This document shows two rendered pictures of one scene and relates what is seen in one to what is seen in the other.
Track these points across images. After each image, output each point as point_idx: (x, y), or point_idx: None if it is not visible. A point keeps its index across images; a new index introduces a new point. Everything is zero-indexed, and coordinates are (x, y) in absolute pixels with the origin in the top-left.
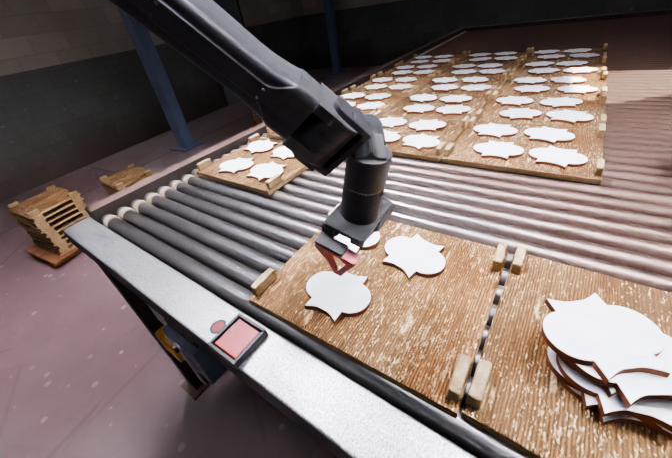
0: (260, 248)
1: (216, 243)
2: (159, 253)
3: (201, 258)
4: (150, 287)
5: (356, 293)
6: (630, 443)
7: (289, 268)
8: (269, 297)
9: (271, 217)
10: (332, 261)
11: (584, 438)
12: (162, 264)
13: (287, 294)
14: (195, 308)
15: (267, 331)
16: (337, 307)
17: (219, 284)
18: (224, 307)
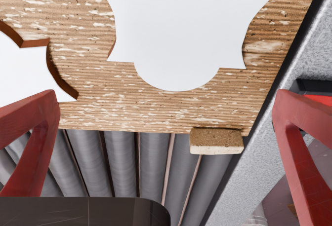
0: (133, 160)
1: (158, 195)
2: (202, 218)
3: (187, 192)
4: (251, 202)
5: None
6: None
7: (161, 123)
8: (235, 117)
9: (70, 179)
10: (313, 171)
11: None
12: (216, 210)
13: (219, 99)
14: (269, 164)
15: (288, 82)
16: (230, 8)
17: (224, 165)
18: (258, 143)
